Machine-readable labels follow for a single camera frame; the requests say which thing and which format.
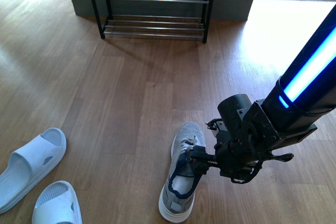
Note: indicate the light blue slide right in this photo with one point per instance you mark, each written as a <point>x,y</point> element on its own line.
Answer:
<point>58,203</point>

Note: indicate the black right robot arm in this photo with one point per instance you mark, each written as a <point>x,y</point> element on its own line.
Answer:
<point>304,93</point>

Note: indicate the grey sneaker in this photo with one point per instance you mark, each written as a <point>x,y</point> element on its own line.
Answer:
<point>177,195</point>

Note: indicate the light blue slide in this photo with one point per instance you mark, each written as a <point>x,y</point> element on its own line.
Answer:
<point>29,164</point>
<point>58,203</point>

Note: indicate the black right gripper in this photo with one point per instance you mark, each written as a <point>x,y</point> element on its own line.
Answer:
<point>244,144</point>

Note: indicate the black metal shoe rack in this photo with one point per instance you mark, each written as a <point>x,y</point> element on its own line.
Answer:
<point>176,19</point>

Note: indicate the light blue slide left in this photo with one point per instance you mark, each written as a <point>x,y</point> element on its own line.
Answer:
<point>29,164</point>

